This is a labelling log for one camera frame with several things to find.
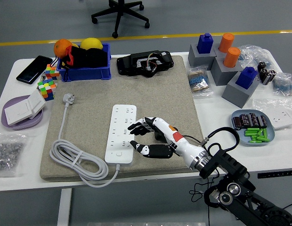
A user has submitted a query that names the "grey block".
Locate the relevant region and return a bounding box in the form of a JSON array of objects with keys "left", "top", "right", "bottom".
[
  {"left": 221, "top": 70, "right": 260, "bottom": 109},
  {"left": 187, "top": 44, "right": 217, "bottom": 71},
  {"left": 210, "top": 56, "right": 243, "bottom": 87},
  {"left": 213, "top": 43, "right": 231, "bottom": 58}
]

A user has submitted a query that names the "purple plate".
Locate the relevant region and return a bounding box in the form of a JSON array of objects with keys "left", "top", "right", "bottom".
[{"left": 1, "top": 95, "right": 44, "bottom": 131}]

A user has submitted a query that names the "black smartphone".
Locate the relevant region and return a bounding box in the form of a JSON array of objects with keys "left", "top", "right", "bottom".
[{"left": 16, "top": 55, "right": 54, "bottom": 85}]

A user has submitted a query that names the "white wall switch panel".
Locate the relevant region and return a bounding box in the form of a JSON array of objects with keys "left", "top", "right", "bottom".
[
  {"left": 27, "top": 89, "right": 47, "bottom": 120},
  {"left": 4, "top": 98, "right": 33, "bottom": 126}
]

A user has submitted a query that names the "black electronic device with wires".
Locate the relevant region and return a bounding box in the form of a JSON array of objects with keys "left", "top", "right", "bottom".
[{"left": 116, "top": 50, "right": 174, "bottom": 78}]

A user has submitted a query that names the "blue plastic bin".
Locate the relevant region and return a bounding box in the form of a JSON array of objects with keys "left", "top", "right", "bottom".
[{"left": 57, "top": 43, "right": 112, "bottom": 82}]

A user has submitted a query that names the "colourful puzzle cube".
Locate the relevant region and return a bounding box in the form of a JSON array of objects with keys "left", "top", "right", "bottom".
[
  {"left": 37, "top": 78, "right": 57, "bottom": 102},
  {"left": 45, "top": 64, "right": 60, "bottom": 81}
]

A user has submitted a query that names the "clear bag of components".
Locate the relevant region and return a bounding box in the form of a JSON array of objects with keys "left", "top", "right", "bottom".
[{"left": 237, "top": 44, "right": 277, "bottom": 71}]

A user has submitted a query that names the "blue-grey plate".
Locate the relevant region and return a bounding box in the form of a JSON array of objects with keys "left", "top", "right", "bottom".
[{"left": 231, "top": 109, "right": 276, "bottom": 147}]

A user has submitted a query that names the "clear bag of blue resistors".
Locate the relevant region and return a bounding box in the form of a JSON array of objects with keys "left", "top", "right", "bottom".
[{"left": 272, "top": 72, "right": 292, "bottom": 97}]

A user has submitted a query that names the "blue square peg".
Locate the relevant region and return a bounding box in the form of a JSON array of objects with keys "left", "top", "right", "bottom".
[
  {"left": 196, "top": 32, "right": 214, "bottom": 54},
  {"left": 235, "top": 66, "right": 258, "bottom": 90}
]

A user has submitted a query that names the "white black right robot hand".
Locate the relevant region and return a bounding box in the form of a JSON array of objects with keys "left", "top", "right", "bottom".
[{"left": 127, "top": 116, "right": 206, "bottom": 168}]

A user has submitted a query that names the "black office chair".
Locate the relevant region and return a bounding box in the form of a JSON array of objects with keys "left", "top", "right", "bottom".
[{"left": 91, "top": 0, "right": 151, "bottom": 39}]

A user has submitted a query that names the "yellow lemon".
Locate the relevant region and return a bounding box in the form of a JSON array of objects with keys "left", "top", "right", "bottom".
[{"left": 80, "top": 37, "right": 104, "bottom": 50}]

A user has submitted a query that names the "black red drawstring pouch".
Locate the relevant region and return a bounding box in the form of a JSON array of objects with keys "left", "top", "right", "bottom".
[{"left": 51, "top": 45, "right": 108, "bottom": 81}]

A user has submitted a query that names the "clear bag of metal nuts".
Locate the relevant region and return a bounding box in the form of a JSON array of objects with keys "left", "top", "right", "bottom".
[{"left": 0, "top": 133, "right": 28, "bottom": 178}]

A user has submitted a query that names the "orange cylinder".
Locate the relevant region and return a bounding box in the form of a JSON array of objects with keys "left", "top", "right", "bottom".
[
  {"left": 223, "top": 47, "right": 242, "bottom": 68},
  {"left": 218, "top": 32, "right": 235, "bottom": 54}
]

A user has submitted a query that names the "white table leg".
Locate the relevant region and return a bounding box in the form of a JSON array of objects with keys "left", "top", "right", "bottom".
[{"left": 57, "top": 188, "right": 73, "bottom": 226}]

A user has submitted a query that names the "orange fruit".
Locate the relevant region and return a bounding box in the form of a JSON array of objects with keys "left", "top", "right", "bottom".
[{"left": 53, "top": 39, "right": 73, "bottom": 59}]

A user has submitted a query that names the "clear plastic bag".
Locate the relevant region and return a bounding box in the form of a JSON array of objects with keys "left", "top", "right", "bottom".
[{"left": 251, "top": 97, "right": 292, "bottom": 131}]

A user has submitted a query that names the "grey-brown mat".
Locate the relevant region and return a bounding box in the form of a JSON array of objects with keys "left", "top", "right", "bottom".
[{"left": 39, "top": 55, "right": 209, "bottom": 182}]

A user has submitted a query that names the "black table control panel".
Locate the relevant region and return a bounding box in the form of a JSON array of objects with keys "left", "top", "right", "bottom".
[{"left": 257, "top": 169, "right": 292, "bottom": 179}]

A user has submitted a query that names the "black plug with cord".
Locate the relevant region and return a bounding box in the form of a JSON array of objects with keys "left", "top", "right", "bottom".
[{"left": 154, "top": 126, "right": 210, "bottom": 226}]

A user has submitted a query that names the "white power strip with cable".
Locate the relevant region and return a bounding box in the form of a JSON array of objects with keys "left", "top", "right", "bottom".
[{"left": 49, "top": 93, "right": 138, "bottom": 188}]

